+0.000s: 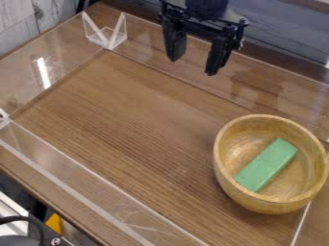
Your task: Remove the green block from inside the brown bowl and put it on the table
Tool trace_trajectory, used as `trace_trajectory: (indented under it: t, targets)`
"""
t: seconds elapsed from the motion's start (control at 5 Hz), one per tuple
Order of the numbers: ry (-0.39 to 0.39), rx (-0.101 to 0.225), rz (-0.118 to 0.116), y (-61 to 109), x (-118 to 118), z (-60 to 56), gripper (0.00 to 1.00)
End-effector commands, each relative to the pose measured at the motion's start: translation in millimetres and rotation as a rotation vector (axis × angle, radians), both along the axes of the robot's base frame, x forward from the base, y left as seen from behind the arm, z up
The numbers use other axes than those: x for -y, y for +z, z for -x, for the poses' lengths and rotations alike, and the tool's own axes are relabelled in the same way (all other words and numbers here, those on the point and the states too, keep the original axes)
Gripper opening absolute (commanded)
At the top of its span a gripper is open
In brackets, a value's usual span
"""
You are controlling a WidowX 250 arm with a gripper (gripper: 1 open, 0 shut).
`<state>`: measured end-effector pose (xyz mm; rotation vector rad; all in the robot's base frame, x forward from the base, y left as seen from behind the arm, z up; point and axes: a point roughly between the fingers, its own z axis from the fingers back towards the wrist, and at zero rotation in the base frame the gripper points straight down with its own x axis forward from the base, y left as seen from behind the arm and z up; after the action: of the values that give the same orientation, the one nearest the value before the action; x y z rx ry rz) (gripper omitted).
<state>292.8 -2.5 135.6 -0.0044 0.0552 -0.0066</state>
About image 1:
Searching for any clear acrylic front wall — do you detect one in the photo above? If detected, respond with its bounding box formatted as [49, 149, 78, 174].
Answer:
[0, 109, 211, 246]

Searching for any black cable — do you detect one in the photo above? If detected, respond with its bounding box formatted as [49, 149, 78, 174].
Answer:
[0, 215, 47, 246]

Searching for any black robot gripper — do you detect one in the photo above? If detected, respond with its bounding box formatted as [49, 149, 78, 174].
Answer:
[159, 0, 249, 76]

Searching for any brown wooden bowl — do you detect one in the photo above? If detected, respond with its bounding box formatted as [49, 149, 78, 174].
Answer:
[214, 114, 329, 214]

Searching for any green rectangular block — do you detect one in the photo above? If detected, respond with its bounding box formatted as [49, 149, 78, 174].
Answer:
[234, 138, 300, 192]

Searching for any clear acrylic corner bracket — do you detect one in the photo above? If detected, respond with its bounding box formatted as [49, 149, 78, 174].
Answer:
[82, 12, 127, 50]

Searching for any yellow label sticker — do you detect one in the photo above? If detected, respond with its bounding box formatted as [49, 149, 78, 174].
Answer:
[47, 213, 63, 234]

